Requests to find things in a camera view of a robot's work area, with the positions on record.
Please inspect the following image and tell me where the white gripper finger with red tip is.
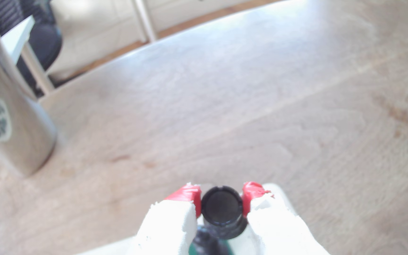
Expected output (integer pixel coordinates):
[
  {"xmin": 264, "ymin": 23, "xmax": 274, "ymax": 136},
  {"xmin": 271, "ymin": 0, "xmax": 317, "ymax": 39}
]
[
  {"xmin": 232, "ymin": 181, "xmax": 330, "ymax": 255},
  {"xmin": 130, "ymin": 183, "xmax": 202, "ymax": 255}
]

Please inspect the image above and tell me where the black chess rook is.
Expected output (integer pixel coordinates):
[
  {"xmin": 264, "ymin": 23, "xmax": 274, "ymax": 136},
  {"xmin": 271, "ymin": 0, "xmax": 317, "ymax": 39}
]
[{"xmin": 191, "ymin": 186, "xmax": 248, "ymax": 255}]

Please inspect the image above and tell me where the green and white chess mat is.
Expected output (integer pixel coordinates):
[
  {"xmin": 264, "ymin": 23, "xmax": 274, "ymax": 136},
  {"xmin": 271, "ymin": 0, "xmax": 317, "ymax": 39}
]
[{"xmin": 76, "ymin": 237, "xmax": 234, "ymax": 255}]

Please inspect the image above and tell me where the stainless steel tumbler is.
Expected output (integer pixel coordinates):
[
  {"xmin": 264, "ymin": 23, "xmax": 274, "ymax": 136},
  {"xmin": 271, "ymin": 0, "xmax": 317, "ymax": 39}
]
[{"xmin": 0, "ymin": 11, "xmax": 58, "ymax": 178}]

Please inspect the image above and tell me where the white cabinet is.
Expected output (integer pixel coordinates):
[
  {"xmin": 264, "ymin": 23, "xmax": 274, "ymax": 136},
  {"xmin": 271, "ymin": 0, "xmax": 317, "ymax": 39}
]
[{"xmin": 46, "ymin": 0, "xmax": 261, "ymax": 83}]

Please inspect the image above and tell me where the metal furniture leg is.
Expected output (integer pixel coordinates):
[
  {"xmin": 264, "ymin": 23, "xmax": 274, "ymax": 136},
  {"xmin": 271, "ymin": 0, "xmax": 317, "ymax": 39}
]
[{"xmin": 132, "ymin": 0, "xmax": 159, "ymax": 43}]

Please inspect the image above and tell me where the black office chair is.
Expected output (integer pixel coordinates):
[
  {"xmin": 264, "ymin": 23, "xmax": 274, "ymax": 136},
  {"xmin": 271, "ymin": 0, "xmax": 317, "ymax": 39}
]
[{"xmin": 0, "ymin": 0, "xmax": 63, "ymax": 97}]

